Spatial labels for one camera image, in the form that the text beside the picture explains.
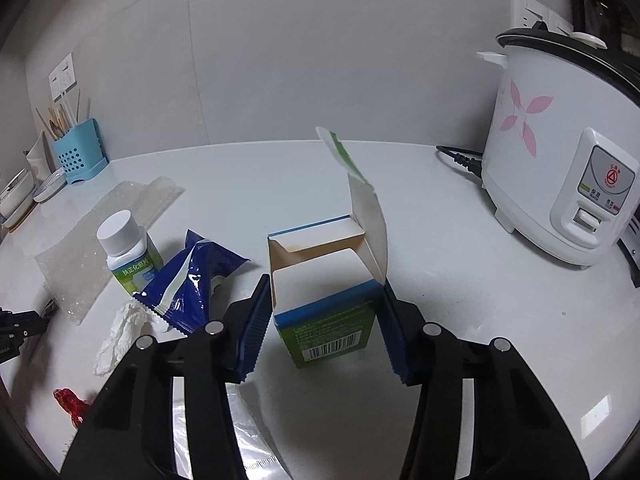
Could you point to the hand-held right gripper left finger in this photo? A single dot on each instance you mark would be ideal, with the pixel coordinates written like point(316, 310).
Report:
point(252, 332)

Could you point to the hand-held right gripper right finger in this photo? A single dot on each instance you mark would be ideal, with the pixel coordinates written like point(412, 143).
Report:
point(395, 332)

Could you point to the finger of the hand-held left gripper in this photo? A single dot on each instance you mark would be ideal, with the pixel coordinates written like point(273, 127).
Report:
point(22, 322)

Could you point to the blue green cardboard box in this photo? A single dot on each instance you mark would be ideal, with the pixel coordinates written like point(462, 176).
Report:
point(325, 325)

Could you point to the blue snack wrapper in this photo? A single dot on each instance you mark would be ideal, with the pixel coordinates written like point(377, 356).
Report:
point(185, 290)

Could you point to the clear bubble wrap sheet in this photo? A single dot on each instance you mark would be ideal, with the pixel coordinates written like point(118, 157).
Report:
point(75, 260)

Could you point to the red candy wrapper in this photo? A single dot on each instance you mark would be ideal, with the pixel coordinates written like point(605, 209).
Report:
point(70, 402)

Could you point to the clear plastic bag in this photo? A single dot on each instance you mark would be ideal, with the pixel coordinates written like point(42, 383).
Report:
point(245, 430)

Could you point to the crumpled white tissue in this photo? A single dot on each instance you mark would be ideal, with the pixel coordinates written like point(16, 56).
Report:
point(122, 330)

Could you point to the white lidded container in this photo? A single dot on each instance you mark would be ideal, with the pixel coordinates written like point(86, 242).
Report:
point(15, 200)

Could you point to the white pill bottle green label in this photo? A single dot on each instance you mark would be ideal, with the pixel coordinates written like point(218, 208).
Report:
point(120, 235)

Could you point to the white round ribbed dish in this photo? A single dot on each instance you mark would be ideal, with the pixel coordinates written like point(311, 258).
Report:
point(50, 185)

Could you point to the white cup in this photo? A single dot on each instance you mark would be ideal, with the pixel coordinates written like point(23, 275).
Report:
point(40, 155)

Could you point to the blue plastic utensil holder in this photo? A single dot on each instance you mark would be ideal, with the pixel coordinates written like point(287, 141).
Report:
point(80, 150)

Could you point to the bunch of wooden chopsticks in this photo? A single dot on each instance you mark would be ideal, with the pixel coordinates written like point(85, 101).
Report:
point(62, 117)

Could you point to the white flowered rice cooker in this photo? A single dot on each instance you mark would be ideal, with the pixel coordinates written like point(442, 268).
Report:
point(540, 160)

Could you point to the white wall socket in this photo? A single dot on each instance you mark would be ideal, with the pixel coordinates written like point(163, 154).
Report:
point(62, 75)
point(522, 10)

